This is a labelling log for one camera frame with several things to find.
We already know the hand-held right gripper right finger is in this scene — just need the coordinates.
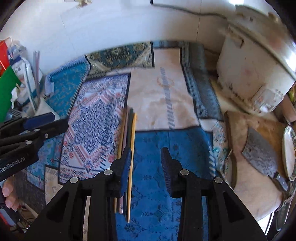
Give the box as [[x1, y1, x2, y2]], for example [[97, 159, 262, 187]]
[[161, 147, 267, 241]]

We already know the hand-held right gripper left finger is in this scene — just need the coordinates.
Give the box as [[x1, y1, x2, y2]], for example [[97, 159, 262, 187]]
[[24, 146, 132, 241]]

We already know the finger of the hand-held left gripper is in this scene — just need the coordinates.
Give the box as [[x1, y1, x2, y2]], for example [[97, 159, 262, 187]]
[[0, 113, 55, 137], [0, 119, 69, 151]]

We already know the brown chopstick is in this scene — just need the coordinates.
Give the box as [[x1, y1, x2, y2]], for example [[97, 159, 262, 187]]
[[118, 108, 131, 214]]

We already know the yellow chopstick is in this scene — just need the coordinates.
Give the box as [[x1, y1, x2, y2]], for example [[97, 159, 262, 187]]
[[127, 112, 138, 223]]

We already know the dark chopstick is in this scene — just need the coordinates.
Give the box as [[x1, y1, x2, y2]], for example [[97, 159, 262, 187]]
[[124, 108, 134, 218]]

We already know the person's left hand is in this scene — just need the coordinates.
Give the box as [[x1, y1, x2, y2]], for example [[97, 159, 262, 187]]
[[2, 178, 20, 212]]

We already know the metal fork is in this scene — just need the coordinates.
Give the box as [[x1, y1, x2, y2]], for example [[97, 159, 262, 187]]
[[9, 109, 26, 118]]

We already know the green cutting board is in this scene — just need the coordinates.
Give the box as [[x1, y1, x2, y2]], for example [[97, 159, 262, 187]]
[[0, 67, 22, 123]]

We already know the blue white plastic bag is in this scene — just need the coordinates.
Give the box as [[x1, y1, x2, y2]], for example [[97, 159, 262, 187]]
[[8, 42, 35, 109]]

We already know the red tin box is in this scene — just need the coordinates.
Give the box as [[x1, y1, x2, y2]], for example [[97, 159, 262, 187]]
[[0, 40, 11, 77]]

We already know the patterned blue tablecloth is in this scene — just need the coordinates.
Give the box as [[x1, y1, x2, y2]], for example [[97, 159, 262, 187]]
[[14, 41, 234, 241]]

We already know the wooden cutting board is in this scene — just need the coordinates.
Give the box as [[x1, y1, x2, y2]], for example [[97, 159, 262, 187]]
[[223, 111, 290, 220]]

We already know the steel cleaver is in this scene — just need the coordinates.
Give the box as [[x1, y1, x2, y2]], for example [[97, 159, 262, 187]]
[[242, 128, 289, 192]]

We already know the white plate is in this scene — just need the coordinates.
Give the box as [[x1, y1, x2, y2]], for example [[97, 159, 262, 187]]
[[282, 125, 296, 181]]

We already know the white rice cooker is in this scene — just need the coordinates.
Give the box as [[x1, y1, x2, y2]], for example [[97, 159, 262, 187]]
[[216, 5, 296, 116]]

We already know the black cable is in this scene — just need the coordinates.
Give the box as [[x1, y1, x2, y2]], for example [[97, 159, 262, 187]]
[[150, 0, 232, 22]]

